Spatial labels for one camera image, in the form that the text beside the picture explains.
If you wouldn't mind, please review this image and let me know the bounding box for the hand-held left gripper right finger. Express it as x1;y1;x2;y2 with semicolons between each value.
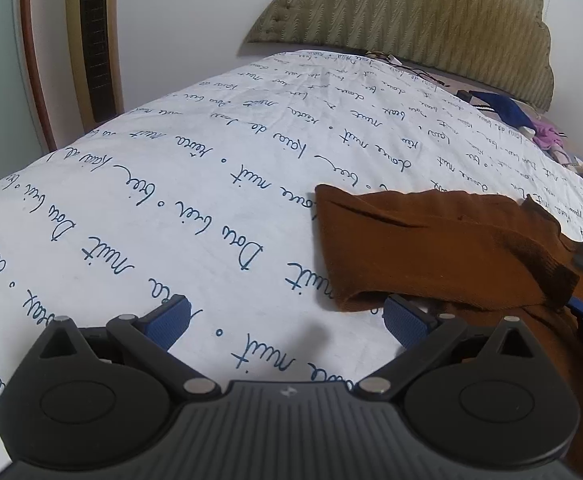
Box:
353;294;543;403

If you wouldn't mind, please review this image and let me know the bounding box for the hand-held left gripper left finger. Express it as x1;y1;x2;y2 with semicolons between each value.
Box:
37;296;223;404

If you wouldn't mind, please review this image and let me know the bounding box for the brown knit garment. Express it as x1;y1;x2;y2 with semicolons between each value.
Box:
314;183;583;480

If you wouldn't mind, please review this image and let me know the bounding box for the white bedsheet with blue script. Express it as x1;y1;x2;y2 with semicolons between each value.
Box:
0;49;583;480

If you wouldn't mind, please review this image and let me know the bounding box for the purple cloth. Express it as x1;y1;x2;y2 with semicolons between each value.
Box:
530;117;568;150

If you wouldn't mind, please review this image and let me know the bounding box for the blue cloth with white stripes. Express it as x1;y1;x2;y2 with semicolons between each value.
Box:
456;89;539;129

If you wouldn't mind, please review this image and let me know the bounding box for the tan framed dark grid panel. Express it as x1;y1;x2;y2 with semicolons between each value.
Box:
65;0;125;135

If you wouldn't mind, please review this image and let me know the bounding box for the olive upholstered headboard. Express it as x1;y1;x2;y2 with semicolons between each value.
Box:
244;0;557;112

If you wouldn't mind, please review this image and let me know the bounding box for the red-brown wooden frame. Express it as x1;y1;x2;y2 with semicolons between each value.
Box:
18;0;58;155

